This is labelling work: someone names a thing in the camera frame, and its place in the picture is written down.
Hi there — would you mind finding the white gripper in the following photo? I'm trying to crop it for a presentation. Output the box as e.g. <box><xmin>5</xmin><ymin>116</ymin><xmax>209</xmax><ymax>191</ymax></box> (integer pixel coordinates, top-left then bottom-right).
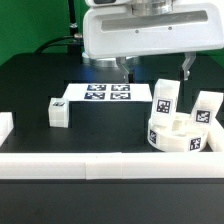
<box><xmin>83</xmin><ymin>2</ymin><xmax>224</xmax><ymax>83</ymax></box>

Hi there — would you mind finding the white round stool seat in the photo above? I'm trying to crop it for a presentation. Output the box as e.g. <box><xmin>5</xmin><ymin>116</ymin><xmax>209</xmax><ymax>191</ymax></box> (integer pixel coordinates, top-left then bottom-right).
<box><xmin>147</xmin><ymin>112</ymin><xmax>207</xmax><ymax>152</ymax></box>

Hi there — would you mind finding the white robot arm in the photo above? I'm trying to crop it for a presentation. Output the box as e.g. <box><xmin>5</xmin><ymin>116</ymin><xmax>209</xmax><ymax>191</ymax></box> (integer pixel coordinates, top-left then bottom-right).
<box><xmin>83</xmin><ymin>0</ymin><xmax>224</xmax><ymax>82</ymax></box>

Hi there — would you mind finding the white sheet with markers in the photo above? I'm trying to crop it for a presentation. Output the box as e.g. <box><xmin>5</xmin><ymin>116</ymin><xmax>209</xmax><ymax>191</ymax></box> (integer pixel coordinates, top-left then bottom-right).
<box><xmin>63</xmin><ymin>83</ymin><xmax>152</xmax><ymax>102</ymax></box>

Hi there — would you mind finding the white right fence bar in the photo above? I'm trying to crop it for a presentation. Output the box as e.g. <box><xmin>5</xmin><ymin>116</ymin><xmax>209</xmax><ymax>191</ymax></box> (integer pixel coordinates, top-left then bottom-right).
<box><xmin>207</xmin><ymin>119</ymin><xmax>224</xmax><ymax>152</ymax></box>

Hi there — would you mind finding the white fence bar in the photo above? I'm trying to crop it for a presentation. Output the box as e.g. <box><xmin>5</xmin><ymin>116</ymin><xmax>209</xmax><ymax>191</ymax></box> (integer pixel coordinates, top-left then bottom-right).
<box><xmin>207</xmin><ymin>119</ymin><xmax>224</xmax><ymax>152</ymax></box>
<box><xmin>0</xmin><ymin>112</ymin><xmax>14</xmax><ymax>147</ymax></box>
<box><xmin>0</xmin><ymin>152</ymin><xmax>224</xmax><ymax>180</ymax></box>

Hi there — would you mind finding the white front fence bar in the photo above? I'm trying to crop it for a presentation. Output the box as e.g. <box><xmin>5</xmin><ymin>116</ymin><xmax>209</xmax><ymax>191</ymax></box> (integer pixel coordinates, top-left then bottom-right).
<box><xmin>0</xmin><ymin>152</ymin><xmax>224</xmax><ymax>180</ymax></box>

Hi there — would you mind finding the white left fence bar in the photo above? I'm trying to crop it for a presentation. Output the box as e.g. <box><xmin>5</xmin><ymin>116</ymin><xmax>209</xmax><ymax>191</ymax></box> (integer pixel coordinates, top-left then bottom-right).
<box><xmin>0</xmin><ymin>112</ymin><xmax>14</xmax><ymax>147</ymax></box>

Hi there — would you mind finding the black cable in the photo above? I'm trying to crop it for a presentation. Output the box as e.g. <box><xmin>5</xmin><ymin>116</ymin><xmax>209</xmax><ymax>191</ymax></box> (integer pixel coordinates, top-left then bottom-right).
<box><xmin>34</xmin><ymin>35</ymin><xmax>84</xmax><ymax>54</ymax></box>

